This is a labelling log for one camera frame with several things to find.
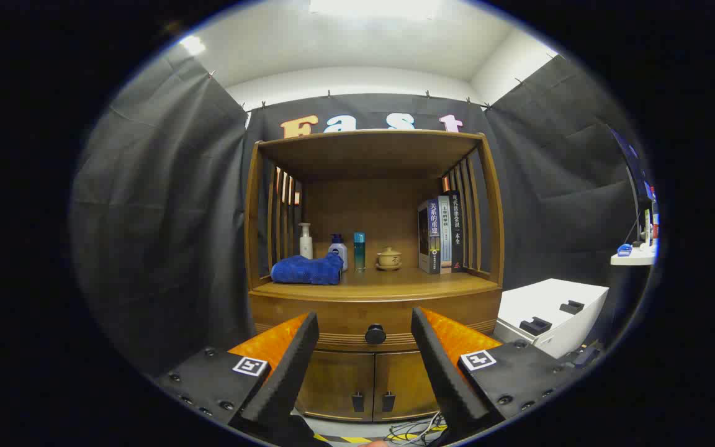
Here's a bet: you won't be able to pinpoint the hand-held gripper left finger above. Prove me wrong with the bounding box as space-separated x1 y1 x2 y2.
158 312 320 436

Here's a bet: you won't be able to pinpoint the white side shelf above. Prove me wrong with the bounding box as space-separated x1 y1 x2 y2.
610 245 657 266

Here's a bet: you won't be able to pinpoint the wooden countertop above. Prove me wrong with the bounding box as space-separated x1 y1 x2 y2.
252 266 501 297

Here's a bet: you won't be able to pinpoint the blue towel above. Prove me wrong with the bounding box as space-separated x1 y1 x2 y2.
270 253 344 286

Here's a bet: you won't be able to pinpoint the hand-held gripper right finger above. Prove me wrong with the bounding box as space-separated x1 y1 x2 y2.
411 307 582 443

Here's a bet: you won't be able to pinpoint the wooden drawer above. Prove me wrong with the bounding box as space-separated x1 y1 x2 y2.
250 291 503 351

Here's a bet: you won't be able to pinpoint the floor cables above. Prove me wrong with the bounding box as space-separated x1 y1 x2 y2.
385 413 448 445

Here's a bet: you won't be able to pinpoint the book with black spine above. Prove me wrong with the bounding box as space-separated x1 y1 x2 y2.
447 190 465 273

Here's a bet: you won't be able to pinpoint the thick book with blue spine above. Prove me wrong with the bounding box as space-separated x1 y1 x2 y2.
418 200 441 275

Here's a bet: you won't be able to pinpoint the white bottle with blue cap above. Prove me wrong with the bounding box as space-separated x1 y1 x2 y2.
328 233 349 272

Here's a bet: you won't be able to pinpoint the wooden cabinet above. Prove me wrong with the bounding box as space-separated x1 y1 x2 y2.
245 129 506 423

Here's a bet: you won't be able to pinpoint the beige lidded teacup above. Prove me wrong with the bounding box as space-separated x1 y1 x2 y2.
375 246 403 271

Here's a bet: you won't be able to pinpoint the wooden cabinet door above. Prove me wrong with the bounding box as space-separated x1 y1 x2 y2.
373 351 439 422
295 350 375 423

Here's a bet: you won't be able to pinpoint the black device with cables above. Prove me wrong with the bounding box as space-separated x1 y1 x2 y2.
559 340 606 370

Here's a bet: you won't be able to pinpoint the yellow black floor tape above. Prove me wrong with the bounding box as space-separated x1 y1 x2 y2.
314 433 445 445

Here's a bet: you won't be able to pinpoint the book with pale spine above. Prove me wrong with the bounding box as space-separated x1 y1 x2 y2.
437 196 453 274

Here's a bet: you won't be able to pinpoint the white box with black handles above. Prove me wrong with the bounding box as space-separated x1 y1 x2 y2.
494 278 609 359

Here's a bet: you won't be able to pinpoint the dark monitor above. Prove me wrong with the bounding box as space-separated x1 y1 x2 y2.
609 126 656 205

